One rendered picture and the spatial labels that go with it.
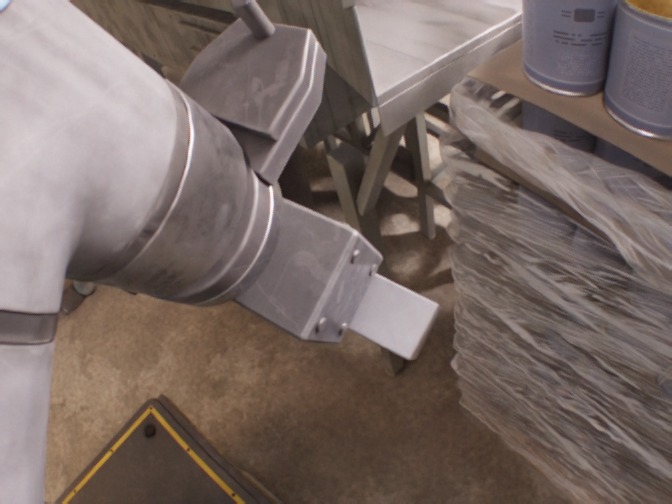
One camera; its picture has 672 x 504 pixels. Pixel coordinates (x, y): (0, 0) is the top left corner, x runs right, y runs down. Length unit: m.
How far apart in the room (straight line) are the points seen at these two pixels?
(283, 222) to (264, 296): 0.03
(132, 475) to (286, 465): 0.45
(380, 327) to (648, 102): 0.21
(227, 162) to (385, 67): 0.23
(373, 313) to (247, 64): 0.13
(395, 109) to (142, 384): 1.43
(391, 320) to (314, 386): 1.17
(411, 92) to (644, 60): 0.18
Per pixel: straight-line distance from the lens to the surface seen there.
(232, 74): 0.20
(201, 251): 0.16
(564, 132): 0.35
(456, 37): 0.41
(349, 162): 0.69
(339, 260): 0.18
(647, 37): 0.28
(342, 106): 0.73
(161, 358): 1.64
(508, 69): 0.35
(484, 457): 1.29
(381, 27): 0.44
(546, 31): 0.31
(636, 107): 0.30
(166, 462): 1.12
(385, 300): 0.23
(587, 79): 0.33
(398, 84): 0.34
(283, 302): 0.19
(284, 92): 0.18
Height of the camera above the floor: 1.26
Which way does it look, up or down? 52 degrees down
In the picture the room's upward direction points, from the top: 22 degrees counter-clockwise
